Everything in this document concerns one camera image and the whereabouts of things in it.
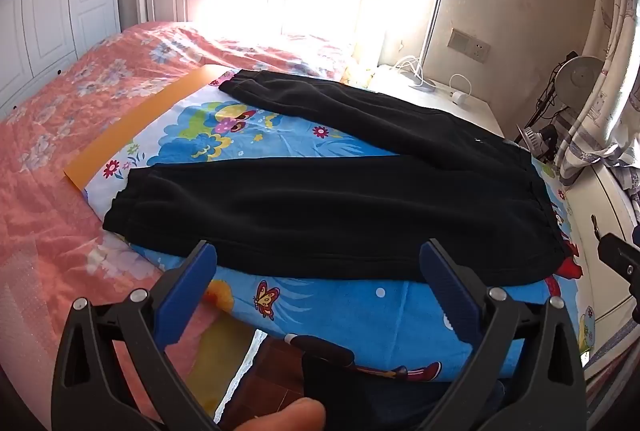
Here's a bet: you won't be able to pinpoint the blue cartoon printed blanket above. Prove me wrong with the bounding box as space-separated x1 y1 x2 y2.
64 66 596 384

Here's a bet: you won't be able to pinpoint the white wardrobe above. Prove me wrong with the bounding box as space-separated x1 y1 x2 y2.
0 0 123 116

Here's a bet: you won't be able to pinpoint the white nightstand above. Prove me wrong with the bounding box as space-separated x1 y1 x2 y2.
372 66 506 139

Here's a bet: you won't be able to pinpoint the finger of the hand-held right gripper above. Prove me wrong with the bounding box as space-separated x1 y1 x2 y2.
597 231 640 286

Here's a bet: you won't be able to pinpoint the patterned curtain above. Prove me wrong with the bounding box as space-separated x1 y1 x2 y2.
557 0 640 186

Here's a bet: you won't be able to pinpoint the pink floral bedsheet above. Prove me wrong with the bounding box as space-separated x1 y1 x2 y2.
0 21 361 412

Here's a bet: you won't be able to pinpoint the wall socket plate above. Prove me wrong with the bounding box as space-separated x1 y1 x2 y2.
449 28 488 62

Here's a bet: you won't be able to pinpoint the black pants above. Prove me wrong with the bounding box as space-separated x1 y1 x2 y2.
102 70 568 284

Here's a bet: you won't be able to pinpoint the person's left hand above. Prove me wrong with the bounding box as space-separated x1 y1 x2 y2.
232 398 328 431

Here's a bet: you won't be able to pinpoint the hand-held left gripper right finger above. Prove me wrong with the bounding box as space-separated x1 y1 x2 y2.
419 238 587 431

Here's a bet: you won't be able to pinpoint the small desk fan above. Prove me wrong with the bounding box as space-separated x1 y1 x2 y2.
552 56 606 99

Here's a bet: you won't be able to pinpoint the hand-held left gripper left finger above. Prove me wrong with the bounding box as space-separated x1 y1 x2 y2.
50 240 221 431

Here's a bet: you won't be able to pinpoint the white cable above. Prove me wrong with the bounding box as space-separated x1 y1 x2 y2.
395 56 437 88

